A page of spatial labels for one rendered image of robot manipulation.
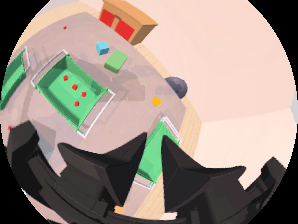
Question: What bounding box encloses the orange cube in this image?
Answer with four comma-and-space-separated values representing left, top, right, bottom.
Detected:
114, 205, 125, 216

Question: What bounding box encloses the light blue block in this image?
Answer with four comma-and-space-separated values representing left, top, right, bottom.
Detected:
96, 41, 109, 55

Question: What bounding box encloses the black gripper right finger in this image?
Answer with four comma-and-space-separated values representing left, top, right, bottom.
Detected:
161, 135, 247, 213

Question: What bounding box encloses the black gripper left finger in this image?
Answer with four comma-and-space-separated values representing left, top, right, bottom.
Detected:
57, 132, 148, 208

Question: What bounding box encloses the green rectangular block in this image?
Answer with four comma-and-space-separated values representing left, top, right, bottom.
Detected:
104, 49, 128, 75

